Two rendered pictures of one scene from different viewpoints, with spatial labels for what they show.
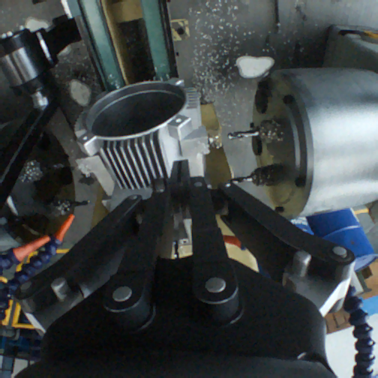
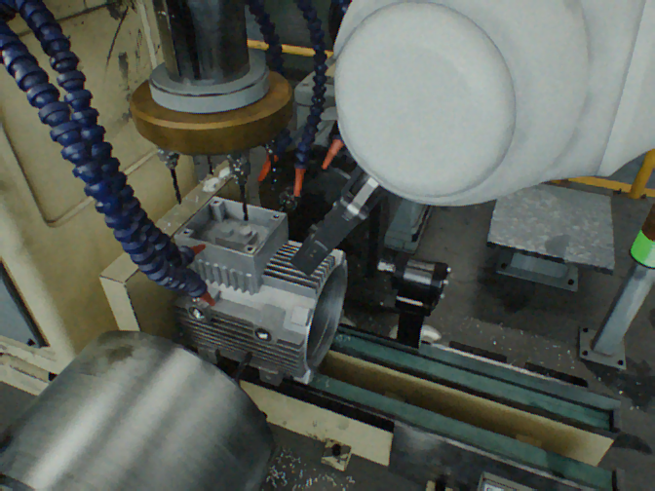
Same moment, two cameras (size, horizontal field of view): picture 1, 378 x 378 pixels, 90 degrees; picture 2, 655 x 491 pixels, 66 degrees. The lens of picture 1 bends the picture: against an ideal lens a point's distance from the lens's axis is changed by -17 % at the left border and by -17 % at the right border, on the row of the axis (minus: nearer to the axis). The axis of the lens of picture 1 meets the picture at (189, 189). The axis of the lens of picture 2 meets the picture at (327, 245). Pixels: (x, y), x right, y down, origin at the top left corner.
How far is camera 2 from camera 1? 0.46 m
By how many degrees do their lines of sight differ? 49
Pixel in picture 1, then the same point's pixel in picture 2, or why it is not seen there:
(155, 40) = (356, 393)
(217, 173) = not seen: hidden behind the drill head
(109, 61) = (362, 346)
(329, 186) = (165, 369)
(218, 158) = not seen: hidden behind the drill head
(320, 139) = (228, 393)
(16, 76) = (415, 263)
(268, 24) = not seen: outside the picture
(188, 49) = (306, 454)
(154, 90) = (311, 357)
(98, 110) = (335, 298)
